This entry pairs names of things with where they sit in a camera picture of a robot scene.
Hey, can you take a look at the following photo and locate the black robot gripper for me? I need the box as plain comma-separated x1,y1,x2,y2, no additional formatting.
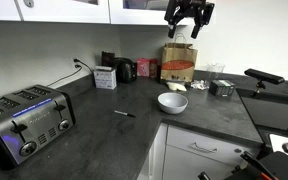
164,0,216,40

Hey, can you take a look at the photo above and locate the black marker pen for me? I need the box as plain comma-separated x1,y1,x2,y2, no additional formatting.
113,109,136,119

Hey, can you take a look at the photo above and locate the grey bowl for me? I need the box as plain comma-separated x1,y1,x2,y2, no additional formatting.
157,92,189,115

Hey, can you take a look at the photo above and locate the brown paper bag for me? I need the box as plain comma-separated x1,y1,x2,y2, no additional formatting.
159,32,199,84

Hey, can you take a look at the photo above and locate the red box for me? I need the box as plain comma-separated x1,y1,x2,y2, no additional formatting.
149,58,159,80

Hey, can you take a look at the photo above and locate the clear plastic cup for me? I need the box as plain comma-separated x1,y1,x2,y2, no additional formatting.
206,62,226,81

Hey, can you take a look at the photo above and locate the crumpled clear plastic wrap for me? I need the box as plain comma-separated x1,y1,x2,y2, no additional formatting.
190,79,211,91

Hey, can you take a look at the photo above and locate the pale yellow cloth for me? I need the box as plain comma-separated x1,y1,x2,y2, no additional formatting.
165,81,188,92

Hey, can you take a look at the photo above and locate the black box with green label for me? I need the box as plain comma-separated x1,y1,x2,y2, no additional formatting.
208,79,237,98

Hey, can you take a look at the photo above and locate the small black kitchen appliance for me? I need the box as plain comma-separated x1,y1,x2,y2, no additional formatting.
114,57,139,84

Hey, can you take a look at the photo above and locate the dark brown box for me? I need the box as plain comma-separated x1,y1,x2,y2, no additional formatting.
101,50,116,67

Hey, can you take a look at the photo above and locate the white patterned cardboard box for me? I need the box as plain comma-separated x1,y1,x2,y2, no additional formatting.
93,65,118,90

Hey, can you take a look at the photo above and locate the white drawer front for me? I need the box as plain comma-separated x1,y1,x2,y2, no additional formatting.
165,124,262,168

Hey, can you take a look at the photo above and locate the black glass cooktop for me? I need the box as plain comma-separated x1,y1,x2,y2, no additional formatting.
235,87,288,142

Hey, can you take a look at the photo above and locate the white narrow corner cabinet door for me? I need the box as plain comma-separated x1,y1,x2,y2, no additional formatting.
136,122,169,180

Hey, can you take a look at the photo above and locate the white lower cabinet door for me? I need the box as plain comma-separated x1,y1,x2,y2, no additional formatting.
161,144,236,180

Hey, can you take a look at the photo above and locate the black and orange tool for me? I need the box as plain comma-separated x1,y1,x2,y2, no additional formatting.
240,150,279,180

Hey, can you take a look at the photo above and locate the round metal cabinet lock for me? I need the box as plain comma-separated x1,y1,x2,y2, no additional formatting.
22,0,35,9

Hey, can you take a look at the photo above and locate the black equipment base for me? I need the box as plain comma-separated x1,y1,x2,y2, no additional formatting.
223,151,288,180

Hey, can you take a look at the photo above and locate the silver four-slot toaster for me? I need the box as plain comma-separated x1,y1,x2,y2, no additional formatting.
0,83,77,170

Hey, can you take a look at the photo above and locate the black bar camera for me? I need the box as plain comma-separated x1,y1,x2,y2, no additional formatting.
243,68,286,86

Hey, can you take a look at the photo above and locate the small black camera tripod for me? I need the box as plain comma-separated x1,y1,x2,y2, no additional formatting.
251,79,267,99

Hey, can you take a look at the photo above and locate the black plugged power cable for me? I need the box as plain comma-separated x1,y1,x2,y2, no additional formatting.
73,58,94,74

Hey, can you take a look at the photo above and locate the white wall outlet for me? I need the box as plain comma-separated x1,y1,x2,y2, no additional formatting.
70,56,83,71

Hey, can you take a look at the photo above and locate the metal drawer handle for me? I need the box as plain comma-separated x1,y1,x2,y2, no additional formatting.
189,141,219,155

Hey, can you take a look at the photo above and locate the black toaster power cable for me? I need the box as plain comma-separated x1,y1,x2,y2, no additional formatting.
46,64,83,88

